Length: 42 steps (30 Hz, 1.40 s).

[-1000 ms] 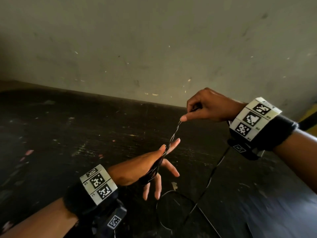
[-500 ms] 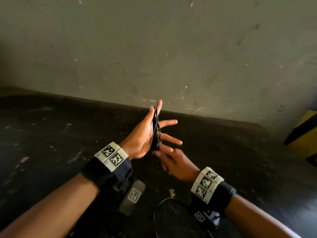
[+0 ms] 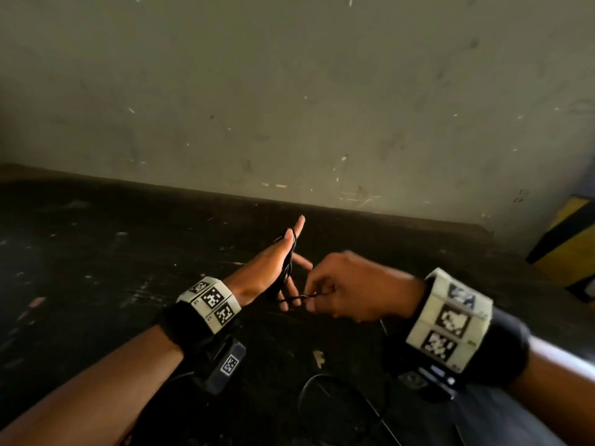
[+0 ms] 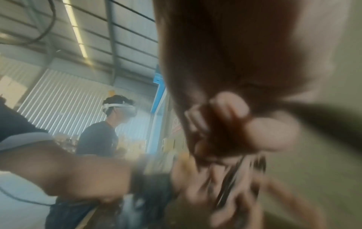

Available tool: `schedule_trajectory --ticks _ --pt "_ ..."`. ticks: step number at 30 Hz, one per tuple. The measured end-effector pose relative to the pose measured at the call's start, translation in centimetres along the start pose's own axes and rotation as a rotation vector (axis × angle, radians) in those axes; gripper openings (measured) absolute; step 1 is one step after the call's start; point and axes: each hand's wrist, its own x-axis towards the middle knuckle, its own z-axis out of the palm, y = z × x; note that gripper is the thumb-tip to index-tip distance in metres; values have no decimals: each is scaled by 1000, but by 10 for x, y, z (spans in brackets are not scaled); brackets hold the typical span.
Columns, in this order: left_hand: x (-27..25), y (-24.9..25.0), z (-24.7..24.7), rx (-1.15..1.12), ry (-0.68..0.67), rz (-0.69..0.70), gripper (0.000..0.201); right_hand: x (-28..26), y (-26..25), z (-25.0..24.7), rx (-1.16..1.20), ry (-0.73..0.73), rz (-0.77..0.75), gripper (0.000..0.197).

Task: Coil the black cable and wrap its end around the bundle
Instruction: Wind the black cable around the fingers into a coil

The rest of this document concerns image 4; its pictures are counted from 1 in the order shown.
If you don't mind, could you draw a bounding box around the person's left hand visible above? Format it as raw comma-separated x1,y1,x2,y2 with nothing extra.
171,154,322,229

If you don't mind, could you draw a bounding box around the thin black rig wire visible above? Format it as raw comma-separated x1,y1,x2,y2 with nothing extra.
0,188,55,207

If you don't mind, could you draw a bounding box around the person's dark shirt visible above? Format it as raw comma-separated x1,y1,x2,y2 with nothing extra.
0,97,54,151

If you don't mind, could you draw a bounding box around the white headset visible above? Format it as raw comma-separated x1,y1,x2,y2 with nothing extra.
102,102,137,118

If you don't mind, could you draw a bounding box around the blue column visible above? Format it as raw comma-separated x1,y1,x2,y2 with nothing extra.
150,65,167,155

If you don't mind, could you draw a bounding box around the black wristband with marker tags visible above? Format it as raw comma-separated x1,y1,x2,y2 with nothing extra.
129,156,176,202

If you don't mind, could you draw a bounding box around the ceiling light strip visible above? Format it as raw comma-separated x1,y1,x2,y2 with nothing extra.
62,0,90,61

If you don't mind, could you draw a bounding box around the person's right hand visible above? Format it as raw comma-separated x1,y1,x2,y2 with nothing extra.
154,0,351,161

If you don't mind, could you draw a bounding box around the black cable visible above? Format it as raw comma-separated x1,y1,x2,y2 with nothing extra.
215,101,362,208

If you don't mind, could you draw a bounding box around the person's left forearm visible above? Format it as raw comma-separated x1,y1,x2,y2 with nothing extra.
0,140,137,200

